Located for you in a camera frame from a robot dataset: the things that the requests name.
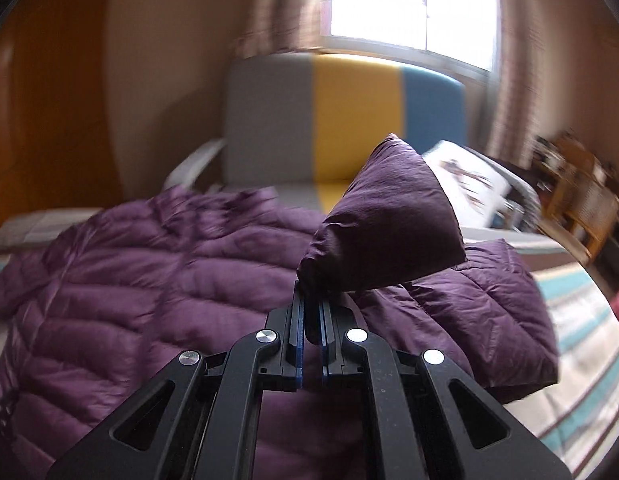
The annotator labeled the purple quilted down jacket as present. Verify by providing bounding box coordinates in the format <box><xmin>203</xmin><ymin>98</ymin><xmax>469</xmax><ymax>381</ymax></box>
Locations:
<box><xmin>0</xmin><ymin>136</ymin><xmax>559</xmax><ymax>479</ymax></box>

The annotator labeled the striped bed sheet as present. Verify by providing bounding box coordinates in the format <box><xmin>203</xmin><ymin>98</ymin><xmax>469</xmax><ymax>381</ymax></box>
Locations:
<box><xmin>0</xmin><ymin>204</ymin><xmax>619</xmax><ymax>479</ymax></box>

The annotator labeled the grey striped cushion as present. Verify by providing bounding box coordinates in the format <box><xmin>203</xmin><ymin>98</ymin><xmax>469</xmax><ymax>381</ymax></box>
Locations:
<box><xmin>488</xmin><ymin>159</ymin><xmax>541</xmax><ymax>233</ymax></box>

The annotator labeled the white printed pillow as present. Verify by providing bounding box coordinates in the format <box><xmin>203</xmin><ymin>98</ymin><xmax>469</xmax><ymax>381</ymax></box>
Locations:
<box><xmin>423</xmin><ymin>141</ymin><xmax>523</xmax><ymax>230</ymax></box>

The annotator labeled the wooden rattan chair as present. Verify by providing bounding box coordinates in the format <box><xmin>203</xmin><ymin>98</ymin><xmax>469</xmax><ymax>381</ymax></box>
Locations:
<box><xmin>538</xmin><ymin>165</ymin><xmax>619</xmax><ymax>266</ymax></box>

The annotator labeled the cluttered wooden desk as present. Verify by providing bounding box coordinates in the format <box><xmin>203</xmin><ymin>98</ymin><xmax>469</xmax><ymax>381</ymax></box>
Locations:
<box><xmin>533</xmin><ymin>131</ymin><xmax>619</xmax><ymax>196</ymax></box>

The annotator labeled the wooden wardrobe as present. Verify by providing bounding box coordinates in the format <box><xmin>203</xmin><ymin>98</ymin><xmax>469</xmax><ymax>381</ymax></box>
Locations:
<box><xmin>0</xmin><ymin>0</ymin><xmax>123</xmax><ymax>226</ymax></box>

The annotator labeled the grey yellow blue headboard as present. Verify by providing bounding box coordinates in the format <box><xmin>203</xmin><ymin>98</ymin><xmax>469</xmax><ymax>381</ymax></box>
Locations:
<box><xmin>222</xmin><ymin>53</ymin><xmax>467</xmax><ymax>212</ymax></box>

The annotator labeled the right patterned curtain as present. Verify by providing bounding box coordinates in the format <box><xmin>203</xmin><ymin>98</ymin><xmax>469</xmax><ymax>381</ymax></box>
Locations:
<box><xmin>487</xmin><ymin>0</ymin><xmax>544</xmax><ymax>167</ymax></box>

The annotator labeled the patterned curtain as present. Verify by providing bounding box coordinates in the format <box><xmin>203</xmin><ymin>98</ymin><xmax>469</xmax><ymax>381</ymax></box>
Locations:
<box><xmin>487</xmin><ymin>0</ymin><xmax>544</xmax><ymax>167</ymax></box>
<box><xmin>234</xmin><ymin>0</ymin><xmax>321</xmax><ymax>58</ymax></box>

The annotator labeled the left patterned curtain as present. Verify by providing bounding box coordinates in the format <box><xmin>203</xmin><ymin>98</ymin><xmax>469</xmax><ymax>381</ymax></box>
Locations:
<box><xmin>234</xmin><ymin>0</ymin><xmax>321</xmax><ymax>58</ymax></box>

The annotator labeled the grey bed side rail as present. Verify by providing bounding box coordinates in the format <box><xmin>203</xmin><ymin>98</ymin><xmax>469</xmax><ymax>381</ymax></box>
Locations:
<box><xmin>163</xmin><ymin>138</ymin><xmax>226</xmax><ymax>191</ymax></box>

